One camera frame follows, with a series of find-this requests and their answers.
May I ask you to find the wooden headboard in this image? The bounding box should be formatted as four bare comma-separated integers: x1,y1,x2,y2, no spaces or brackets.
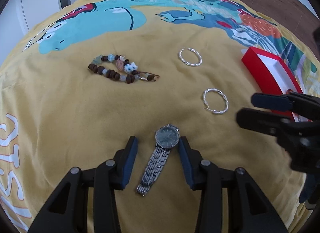
240,0,319,58

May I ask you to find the red jewelry box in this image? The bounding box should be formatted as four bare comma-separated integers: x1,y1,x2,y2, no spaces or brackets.
241,46,312,123

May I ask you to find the beaded bracelet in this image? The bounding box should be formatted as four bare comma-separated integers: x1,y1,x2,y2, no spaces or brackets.
88,53,161,85

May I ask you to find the silver wristwatch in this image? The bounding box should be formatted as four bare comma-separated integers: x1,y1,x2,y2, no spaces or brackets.
136,124,180,197

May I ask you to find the yellow dinosaur bedspread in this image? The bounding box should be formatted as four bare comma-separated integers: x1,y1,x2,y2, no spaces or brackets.
1,0,319,232

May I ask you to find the silver twisted hoop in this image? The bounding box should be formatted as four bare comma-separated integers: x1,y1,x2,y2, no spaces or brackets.
202,88,229,115
178,47,203,67

